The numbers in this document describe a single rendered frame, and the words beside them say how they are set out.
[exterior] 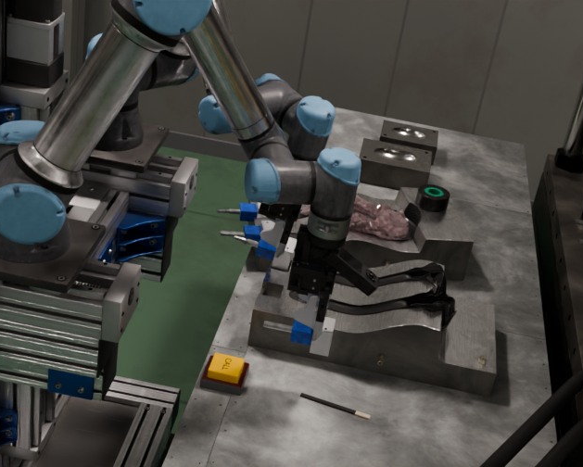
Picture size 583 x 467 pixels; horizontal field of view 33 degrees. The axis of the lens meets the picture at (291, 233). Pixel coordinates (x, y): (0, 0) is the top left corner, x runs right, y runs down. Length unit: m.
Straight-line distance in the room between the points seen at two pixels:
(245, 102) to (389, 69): 2.72
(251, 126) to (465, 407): 0.71
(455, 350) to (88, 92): 0.94
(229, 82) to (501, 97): 2.85
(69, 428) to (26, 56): 1.12
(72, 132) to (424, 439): 0.86
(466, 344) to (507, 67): 2.47
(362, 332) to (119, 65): 0.77
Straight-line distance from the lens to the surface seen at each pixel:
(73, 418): 2.75
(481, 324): 2.16
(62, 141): 1.58
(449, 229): 2.40
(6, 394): 2.35
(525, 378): 2.15
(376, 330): 1.98
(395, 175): 2.77
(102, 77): 1.54
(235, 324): 2.10
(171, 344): 3.38
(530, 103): 4.48
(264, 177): 1.66
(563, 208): 2.96
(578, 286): 2.57
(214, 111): 1.88
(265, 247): 2.12
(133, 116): 2.23
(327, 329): 1.86
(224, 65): 1.69
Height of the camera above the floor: 2.00
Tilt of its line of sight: 29 degrees down
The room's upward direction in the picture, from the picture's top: 9 degrees clockwise
